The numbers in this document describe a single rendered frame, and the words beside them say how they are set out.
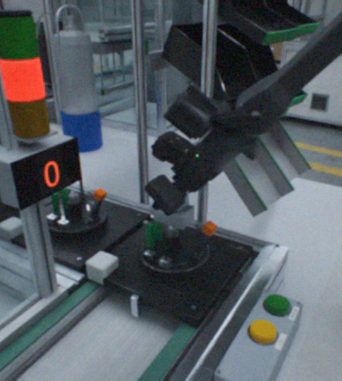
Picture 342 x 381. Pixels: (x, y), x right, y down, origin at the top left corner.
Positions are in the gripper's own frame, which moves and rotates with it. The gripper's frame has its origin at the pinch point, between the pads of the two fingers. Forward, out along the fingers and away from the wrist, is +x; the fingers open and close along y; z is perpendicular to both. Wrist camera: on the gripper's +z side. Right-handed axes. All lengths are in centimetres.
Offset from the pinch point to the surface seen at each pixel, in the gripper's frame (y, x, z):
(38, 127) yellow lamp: 19.6, -6.4, 17.4
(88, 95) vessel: -59, 50, 53
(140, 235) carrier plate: -3.2, 17.1, -2.0
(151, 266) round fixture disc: 6.8, 9.2, -7.9
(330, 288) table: -21.0, 1.2, -37.5
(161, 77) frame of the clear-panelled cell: -86, 37, 43
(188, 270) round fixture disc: 4.2, 5.3, -12.7
